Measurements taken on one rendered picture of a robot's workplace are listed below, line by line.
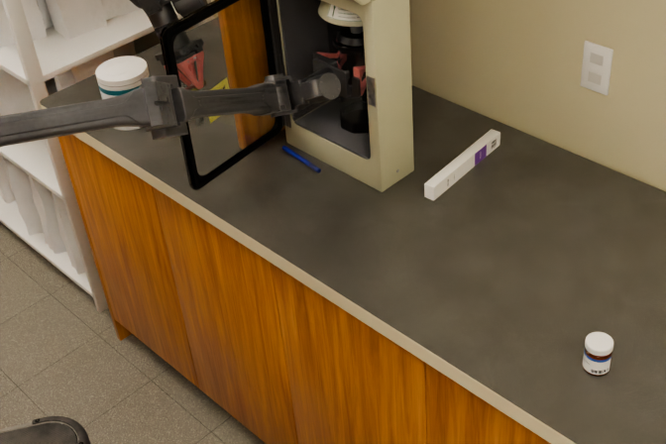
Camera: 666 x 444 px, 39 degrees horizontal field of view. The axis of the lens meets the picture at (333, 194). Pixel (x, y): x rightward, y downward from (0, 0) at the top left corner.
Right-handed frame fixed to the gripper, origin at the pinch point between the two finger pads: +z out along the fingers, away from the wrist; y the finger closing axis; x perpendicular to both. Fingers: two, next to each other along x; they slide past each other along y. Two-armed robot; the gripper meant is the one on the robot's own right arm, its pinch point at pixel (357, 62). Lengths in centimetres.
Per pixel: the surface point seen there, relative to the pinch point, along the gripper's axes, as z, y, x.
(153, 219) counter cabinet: -35, 43, 45
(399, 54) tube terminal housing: -2.8, -15.4, -8.4
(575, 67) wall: 32.5, -36.5, 3.3
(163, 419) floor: -45, 48, 118
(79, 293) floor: -29, 116, 117
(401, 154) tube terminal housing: -2.9, -15.2, 16.9
